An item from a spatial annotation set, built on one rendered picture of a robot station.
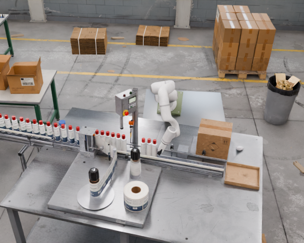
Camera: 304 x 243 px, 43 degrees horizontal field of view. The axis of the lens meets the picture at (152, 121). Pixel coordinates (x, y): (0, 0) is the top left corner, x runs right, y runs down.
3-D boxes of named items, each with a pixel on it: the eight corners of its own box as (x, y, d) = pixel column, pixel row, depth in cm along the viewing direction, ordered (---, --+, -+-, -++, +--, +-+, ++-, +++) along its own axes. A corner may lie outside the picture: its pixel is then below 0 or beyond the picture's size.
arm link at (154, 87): (171, 102, 393) (156, 104, 394) (170, 90, 395) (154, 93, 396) (168, 90, 344) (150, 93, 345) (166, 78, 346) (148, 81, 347)
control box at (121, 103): (115, 113, 345) (114, 95, 334) (130, 106, 354) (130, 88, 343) (122, 117, 339) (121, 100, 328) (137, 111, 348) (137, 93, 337)
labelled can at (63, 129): (61, 142, 373) (59, 126, 361) (63, 139, 377) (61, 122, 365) (66, 143, 372) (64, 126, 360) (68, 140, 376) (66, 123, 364)
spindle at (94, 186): (88, 197, 314) (86, 172, 297) (92, 190, 321) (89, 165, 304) (99, 200, 312) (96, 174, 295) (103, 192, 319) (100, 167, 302)
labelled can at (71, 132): (68, 143, 371) (66, 127, 359) (71, 141, 375) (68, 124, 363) (74, 144, 370) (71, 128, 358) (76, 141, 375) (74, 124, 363)
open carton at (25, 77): (6, 98, 453) (-1, 70, 431) (17, 77, 494) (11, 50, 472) (39, 98, 455) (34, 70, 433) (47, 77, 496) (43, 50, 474)
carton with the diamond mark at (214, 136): (195, 155, 367) (198, 132, 351) (199, 139, 386) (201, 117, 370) (227, 160, 361) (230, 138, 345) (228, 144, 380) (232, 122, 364)
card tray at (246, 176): (224, 183, 339) (224, 180, 337) (226, 164, 359) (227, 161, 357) (258, 190, 334) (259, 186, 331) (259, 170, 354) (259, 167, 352)
